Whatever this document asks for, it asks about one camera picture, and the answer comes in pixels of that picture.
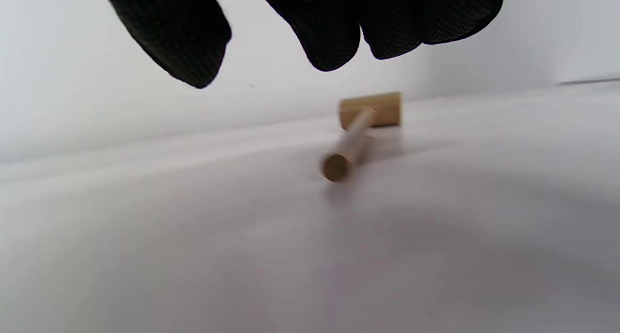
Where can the person's right hand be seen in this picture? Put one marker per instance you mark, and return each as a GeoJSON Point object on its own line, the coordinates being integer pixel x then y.
{"type": "Point", "coordinates": [319, 18]}

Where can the wooden mallet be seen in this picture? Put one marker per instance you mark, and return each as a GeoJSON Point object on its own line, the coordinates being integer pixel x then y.
{"type": "Point", "coordinates": [375, 109]}

